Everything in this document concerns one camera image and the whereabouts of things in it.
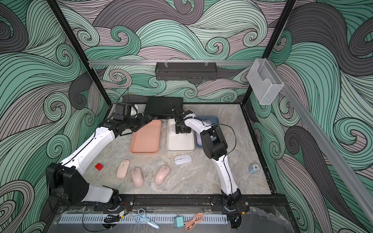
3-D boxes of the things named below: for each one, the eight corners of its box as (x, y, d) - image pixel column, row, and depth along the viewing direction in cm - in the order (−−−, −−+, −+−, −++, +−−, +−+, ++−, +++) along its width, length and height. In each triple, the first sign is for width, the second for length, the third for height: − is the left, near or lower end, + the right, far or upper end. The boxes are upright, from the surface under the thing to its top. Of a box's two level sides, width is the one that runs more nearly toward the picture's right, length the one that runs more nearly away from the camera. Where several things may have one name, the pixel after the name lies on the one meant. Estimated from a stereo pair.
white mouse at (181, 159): (174, 164, 89) (174, 162, 87) (174, 156, 93) (174, 154, 91) (192, 164, 89) (192, 162, 87) (191, 156, 93) (191, 154, 91)
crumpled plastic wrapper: (249, 174, 85) (253, 170, 80) (247, 168, 87) (251, 164, 82) (255, 174, 85) (260, 170, 80) (253, 168, 87) (258, 164, 82)
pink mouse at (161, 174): (153, 182, 82) (152, 180, 80) (162, 164, 89) (162, 163, 87) (161, 186, 81) (160, 185, 79) (170, 168, 87) (170, 167, 86)
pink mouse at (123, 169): (117, 178, 83) (115, 177, 82) (122, 160, 90) (121, 159, 89) (126, 178, 83) (124, 177, 82) (130, 160, 90) (129, 159, 89)
